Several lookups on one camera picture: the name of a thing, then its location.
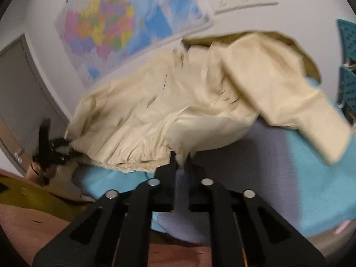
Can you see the teal and grey bed sheet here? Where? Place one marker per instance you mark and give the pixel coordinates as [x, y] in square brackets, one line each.
[278, 186]

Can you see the cardboard box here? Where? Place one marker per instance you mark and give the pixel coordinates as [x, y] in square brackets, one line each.
[66, 183]

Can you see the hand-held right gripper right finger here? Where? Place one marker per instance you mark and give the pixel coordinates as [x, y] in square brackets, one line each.
[194, 178]

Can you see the mustard yellow cloth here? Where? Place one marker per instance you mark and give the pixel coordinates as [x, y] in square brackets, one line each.
[33, 197]

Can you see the teal perforated basket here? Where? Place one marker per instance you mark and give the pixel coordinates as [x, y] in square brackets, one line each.
[347, 75]

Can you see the grey door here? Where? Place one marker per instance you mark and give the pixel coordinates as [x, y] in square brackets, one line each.
[22, 89]

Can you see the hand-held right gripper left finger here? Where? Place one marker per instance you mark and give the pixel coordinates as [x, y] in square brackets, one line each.
[167, 178]

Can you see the cream large garment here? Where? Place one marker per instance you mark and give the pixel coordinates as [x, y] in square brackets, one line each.
[167, 103]

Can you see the colourful wall map poster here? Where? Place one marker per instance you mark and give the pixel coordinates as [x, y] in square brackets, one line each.
[111, 33]

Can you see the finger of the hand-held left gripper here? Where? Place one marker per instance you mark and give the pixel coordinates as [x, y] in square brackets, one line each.
[61, 144]

